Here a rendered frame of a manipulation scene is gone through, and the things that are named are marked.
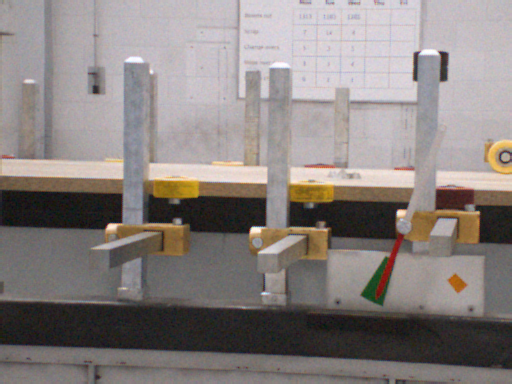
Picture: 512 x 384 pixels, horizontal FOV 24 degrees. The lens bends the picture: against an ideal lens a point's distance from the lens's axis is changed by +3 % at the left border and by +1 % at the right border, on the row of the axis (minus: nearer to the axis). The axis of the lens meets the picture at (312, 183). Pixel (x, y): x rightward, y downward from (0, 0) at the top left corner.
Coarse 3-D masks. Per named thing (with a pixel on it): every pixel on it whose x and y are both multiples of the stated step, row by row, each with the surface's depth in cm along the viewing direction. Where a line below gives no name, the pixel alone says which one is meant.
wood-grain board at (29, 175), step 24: (24, 168) 253; (48, 168) 256; (72, 168) 259; (96, 168) 262; (120, 168) 264; (168, 168) 271; (192, 168) 274; (216, 168) 277; (240, 168) 280; (264, 168) 283; (312, 168) 289; (336, 168) 293; (96, 192) 221; (120, 192) 220; (216, 192) 218; (240, 192) 217; (264, 192) 216; (336, 192) 214; (360, 192) 214; (384, 192) 213; (408, 192) 212; (480, 192) 210; (504, 192) 210
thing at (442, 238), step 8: (440, 224) 182; (448, 224) 182; (456, 224) 190; (432, 232) 168; (440, 232) 168; (448, 232) 168; (456, 232) 191; (432, 240) 164; (440, 240) 164; (448, 240) 164; (432, 248) 164; (440, 248) 164; (448, 248) 164; (432, 256) 164; (440, 256) 164; (448, 256) 164
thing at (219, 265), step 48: (48, 192) 227; (0, 240) 229; (48, 240) 228; (96, 240) 227; (192, 240) 224; (240, 240) 222; (336, 240) 220; (384, 240) 218; (480, 240) 216; (48, 288) 228; (96, 288) 227; (192, 288) 224; (240, 288) 223
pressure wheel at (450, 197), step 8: (448, 184) 204; (440, 192) 201; (448, 192) 201; (456, 192) 200; (464, 192) 201; (472, 192) 202; (440, 200) 201; (448, 200) 201; (456, 200) 201; (464, 200) 201; (472, 200) 203; (448, 208) 203; (456, 208) 203
